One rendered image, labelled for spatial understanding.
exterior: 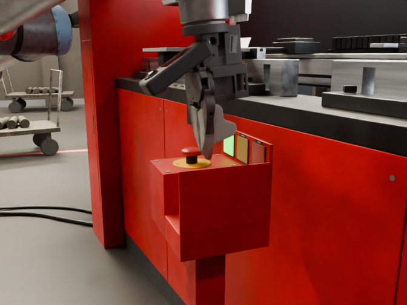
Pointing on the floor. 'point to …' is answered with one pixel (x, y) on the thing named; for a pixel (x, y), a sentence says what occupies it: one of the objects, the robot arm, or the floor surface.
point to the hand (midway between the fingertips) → (203, 152)
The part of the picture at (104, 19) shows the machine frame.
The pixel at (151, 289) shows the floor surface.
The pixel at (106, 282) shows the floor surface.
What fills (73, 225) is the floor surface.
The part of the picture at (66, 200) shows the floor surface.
